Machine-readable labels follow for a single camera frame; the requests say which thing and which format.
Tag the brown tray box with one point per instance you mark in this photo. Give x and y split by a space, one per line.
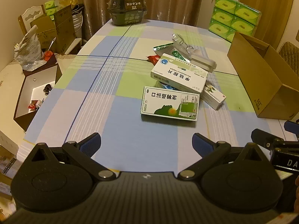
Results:
30 91

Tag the white carved chair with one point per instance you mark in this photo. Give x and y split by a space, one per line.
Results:
30 14

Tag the pen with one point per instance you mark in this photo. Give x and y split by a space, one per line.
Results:
51 43

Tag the dark green noodle pack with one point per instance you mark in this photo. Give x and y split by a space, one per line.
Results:
127 14

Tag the cardboard box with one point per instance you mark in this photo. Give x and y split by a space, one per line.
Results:
264 86

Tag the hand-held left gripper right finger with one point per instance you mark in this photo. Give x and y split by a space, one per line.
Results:
202 144

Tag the printed paper box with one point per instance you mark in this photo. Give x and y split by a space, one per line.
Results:
7 168

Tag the shiny beige curtain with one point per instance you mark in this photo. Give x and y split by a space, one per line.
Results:
163 0

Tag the white printed plastic bag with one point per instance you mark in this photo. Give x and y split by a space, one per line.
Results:
26 51

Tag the tall brown carton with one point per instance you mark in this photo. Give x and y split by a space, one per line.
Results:
64 25

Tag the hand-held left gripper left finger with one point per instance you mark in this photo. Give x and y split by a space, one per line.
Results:
90 143

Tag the golden brown curtain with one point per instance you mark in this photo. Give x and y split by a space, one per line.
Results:
268 4

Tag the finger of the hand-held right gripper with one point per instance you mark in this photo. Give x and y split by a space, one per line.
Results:
292 126
261 137

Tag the yellow plastic bag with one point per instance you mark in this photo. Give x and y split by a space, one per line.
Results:
69 1

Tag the small red packet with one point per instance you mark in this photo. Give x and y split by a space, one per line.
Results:
49 56

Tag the white plastic case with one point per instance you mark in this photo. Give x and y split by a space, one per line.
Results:
203 61

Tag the quilted chair cover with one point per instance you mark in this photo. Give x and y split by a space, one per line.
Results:
290 53

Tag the white green medicine box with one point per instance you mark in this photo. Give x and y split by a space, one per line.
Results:
163 102

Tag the small blue packet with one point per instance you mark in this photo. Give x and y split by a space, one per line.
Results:
167 86

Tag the red wrapped candies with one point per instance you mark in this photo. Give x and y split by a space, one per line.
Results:
35 104

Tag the clear plastic packaging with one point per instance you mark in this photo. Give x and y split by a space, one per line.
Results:
181 42

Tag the stack of green tissue packs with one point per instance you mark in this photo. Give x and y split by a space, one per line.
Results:
233 16

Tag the red snack packet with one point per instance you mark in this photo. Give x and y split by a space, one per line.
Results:
154 59

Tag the single green tissue pack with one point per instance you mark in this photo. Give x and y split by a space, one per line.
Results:
52 4

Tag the small white medicine box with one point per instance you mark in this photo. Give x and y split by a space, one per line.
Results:
211 95

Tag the checkered tablecloth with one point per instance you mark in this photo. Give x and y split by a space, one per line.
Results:
105 112

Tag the dark wrapped candies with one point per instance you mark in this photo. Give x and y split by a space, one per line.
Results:
48 88

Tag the silver green pouch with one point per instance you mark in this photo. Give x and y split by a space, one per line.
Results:
177 54

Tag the cream side table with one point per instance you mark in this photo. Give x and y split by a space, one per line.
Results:
7 81

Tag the white blue medicine box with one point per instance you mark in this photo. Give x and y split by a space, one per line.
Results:
177 74

